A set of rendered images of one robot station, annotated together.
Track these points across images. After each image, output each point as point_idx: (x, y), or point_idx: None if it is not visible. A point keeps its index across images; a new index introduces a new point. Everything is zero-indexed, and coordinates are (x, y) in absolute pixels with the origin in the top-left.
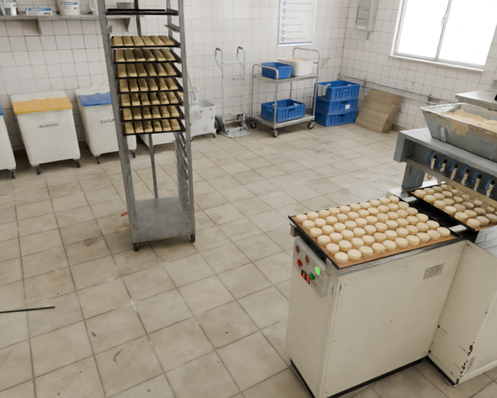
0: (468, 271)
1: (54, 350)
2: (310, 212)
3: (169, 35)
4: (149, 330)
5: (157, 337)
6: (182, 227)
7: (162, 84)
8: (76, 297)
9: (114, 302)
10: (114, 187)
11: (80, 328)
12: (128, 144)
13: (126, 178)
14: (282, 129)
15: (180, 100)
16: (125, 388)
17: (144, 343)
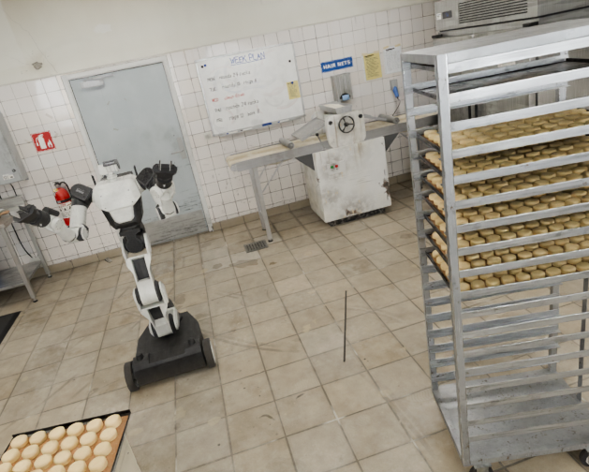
0: None
1: (289, 375)
2: (113, 431)
3: None
4: (290, 438)
5: (278, 446)
6: (471, 442)
7: (479, 210)
8: (357, 372)
9: (341, 403)
10: None
11: (311, 385)
12: None
13: (424, 307)
14: None
15: (490, 249)
16: (228, 427)
17: (274, 435)
